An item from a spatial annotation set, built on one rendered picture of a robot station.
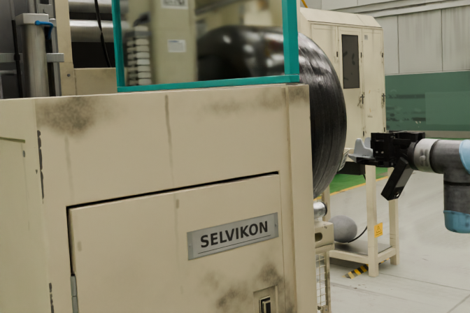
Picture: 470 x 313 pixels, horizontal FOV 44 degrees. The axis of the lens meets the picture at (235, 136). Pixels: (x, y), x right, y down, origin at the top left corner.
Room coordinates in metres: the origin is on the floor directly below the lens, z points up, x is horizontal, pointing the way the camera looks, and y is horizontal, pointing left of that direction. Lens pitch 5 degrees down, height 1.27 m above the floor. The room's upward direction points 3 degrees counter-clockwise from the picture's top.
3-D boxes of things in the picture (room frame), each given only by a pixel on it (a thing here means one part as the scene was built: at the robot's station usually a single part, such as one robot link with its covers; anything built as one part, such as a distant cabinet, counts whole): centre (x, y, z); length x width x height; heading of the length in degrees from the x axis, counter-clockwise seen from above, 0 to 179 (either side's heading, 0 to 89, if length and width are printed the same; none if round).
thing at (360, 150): (1.41, -0.30, 1.10); 0.09 x 0.03 x 0.06; 37
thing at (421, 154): (1.27, -0.43, 1.10); 0.08 x 0.05 x 0.08; 127
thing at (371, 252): (3.99, -0.76, 0.40); 0.60 x 0.35 x 0.80; 48
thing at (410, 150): (1.33, -0.38, 1.10); 0.12 x 0.08 x 0.09; 37
